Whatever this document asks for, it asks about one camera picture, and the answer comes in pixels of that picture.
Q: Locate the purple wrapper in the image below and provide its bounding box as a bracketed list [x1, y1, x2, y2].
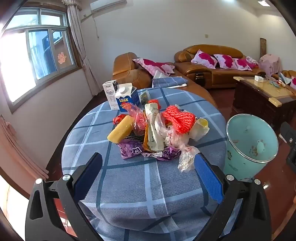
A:
[144, 146, 182, 161]
[118, 140, 144, 160]

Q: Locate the yellow foam block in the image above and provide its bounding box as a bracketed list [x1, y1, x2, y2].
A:
[107, 115, 135, 143]

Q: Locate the dark wooden coffee table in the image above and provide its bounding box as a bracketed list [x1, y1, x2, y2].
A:
[232, 75, 296, 137]

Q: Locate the brown leather chaise sofa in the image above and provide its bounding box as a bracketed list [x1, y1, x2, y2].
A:
[112, 52, 219, 108]

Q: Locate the pink cloth cover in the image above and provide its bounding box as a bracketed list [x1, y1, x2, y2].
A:
[259, 54, 283, 78]

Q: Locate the pink pleated curtain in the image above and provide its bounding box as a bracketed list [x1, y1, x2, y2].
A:
[0, 115, 50, 180]

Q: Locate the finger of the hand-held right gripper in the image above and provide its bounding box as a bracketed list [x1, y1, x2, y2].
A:
[286, 139, 296, 168]
[279, 122, 294, 142]

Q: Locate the translucent red plastic bag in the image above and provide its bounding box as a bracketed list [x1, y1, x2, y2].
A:
[122, 99, 162, 136]

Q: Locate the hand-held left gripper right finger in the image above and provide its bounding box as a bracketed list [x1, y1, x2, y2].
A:
[194, 153, 272, 241]

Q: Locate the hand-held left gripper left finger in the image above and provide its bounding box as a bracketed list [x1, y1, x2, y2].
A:
[25, 152, 103, 241]

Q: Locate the light blue cloth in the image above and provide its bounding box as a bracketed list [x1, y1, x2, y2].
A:
[279, 72, 292, 84]

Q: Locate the pink folded blanket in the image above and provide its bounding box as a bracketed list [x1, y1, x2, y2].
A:
[246, 56, 259, 69]

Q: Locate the white air conditioner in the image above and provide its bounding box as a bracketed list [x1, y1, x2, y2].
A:
[90, 0, 125, 12]

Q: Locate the white milk carton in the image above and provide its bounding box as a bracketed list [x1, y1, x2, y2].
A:
[102, 80, 119, 110]

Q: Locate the teal plastic bin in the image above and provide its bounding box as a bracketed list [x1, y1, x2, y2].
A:
[223, 113, 279, 182]

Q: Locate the beige snack packet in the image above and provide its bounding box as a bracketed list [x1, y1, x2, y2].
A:
[143, 103, 166, 153]

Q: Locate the blue milk carton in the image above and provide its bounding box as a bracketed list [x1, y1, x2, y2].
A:
[115, 83, 140, 113]

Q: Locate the yellow plastic bag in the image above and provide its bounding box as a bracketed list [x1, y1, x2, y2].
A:
[190, 118, 210, 142]

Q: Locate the clear packet of dark snacks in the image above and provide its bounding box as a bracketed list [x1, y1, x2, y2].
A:
[139, 90, 152, 106]

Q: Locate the red rope bundle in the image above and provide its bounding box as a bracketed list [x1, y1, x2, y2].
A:
[162, 105, 196, 134]

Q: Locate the pink printed clear bag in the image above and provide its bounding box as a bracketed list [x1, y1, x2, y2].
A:
[165, 125, 188, 149]

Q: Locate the pale patterned curtain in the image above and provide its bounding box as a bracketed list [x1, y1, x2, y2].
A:
[67, 0, 101, 98]

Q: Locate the folded blue plaid cloth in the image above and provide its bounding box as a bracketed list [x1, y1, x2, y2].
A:
[151, 76, 188, 88]

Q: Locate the red foil wrapper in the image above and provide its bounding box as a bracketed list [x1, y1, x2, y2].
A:
[113, 114, 126, 126]

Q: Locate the window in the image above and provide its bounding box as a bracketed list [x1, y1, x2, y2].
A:
[0, 7, 81, 112]

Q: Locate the clear crinkled wrapper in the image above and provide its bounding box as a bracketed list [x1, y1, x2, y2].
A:
[178, 146, 200, 173]

